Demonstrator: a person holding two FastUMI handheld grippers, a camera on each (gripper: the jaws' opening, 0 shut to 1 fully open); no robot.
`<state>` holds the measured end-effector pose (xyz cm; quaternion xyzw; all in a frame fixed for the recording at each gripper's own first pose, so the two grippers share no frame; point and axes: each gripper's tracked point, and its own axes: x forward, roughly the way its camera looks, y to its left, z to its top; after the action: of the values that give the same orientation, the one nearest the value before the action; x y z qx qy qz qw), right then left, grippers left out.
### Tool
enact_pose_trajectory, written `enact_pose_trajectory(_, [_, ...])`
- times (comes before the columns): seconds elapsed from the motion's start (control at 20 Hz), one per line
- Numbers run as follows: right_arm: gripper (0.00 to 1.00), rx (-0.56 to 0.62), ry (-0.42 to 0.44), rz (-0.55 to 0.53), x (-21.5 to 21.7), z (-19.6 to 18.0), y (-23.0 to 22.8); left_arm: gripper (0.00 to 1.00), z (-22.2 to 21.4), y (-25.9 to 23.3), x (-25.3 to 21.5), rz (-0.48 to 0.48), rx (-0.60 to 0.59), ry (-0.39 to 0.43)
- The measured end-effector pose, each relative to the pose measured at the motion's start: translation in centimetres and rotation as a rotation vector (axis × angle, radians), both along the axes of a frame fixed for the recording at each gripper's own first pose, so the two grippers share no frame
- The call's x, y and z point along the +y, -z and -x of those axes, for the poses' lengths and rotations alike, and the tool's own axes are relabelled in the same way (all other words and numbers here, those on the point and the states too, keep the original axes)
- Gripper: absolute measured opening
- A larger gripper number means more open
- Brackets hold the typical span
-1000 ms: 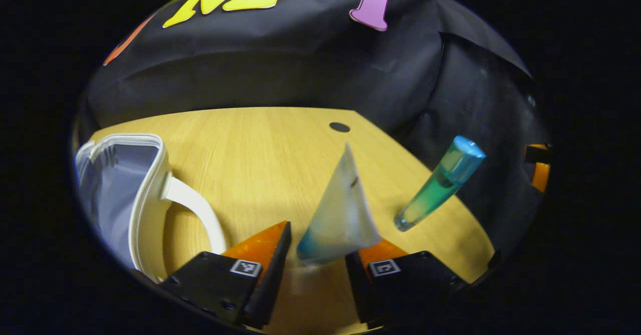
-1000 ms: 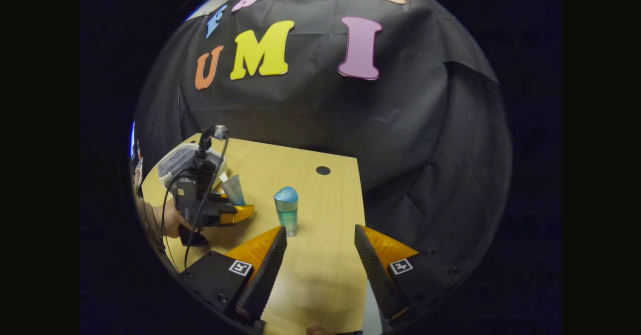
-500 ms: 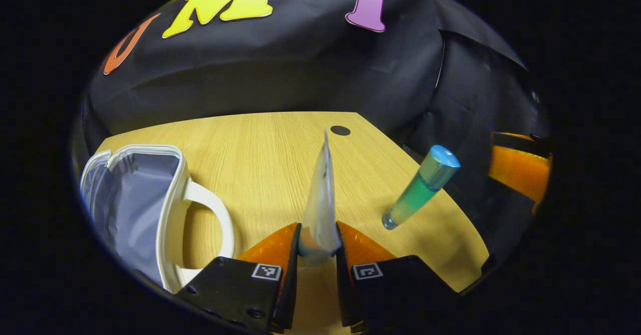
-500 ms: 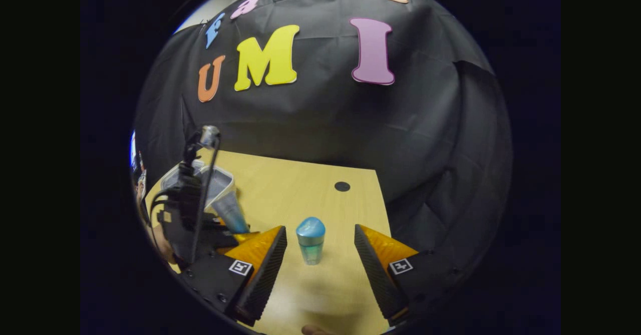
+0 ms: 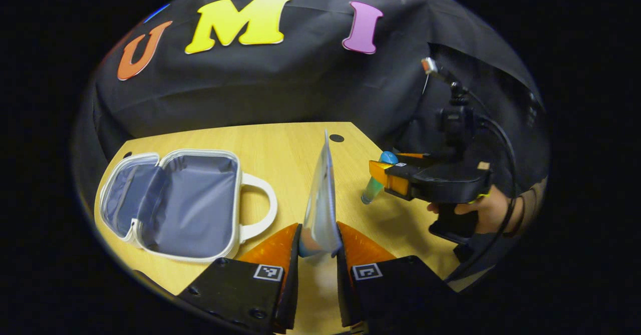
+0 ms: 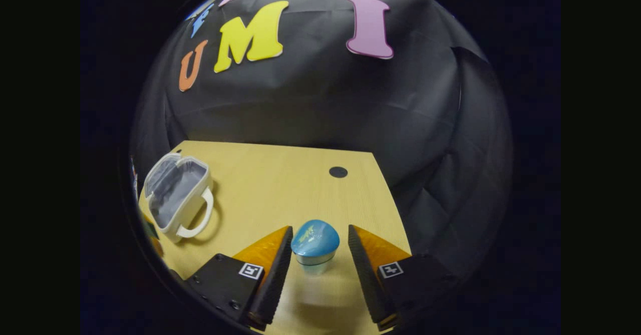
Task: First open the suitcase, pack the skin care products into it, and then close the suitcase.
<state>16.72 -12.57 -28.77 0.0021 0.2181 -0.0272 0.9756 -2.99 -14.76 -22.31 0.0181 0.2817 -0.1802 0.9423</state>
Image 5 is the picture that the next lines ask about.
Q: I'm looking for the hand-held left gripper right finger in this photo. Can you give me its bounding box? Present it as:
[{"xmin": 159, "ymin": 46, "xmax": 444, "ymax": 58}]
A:
[{"xmin": 336, "ymin": 221, "xmax": 451, "ymax": 328}]

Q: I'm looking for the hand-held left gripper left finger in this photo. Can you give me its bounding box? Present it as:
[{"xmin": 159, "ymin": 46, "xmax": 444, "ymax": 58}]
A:
[{"xmin": 178, "ymin": 223, "xmax": 302, "ymax": 335}]

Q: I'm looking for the blue green gradient bottle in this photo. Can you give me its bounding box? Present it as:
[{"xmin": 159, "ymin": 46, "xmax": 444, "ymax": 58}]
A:
[{"xmin": 361, "ymin": 151, "xmax": 399, "ymax": 205}]

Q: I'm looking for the white suitcase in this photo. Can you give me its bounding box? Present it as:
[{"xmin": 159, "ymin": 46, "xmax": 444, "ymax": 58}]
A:
[{"xmin": 99, "ymin": 148, "xmax": 278, "ymax": 264}]

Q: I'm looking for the black backdrop cloth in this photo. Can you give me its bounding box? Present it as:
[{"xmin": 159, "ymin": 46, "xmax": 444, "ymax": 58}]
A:
[{"xmin": 73, "ymin": 0, "xmax": 551, "ymax": 200}]

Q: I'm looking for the black cable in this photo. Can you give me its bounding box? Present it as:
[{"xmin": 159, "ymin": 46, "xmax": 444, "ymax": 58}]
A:
[{"xmin": 443, "ymin": 115, "xmax": 519, "ymax": 283}]

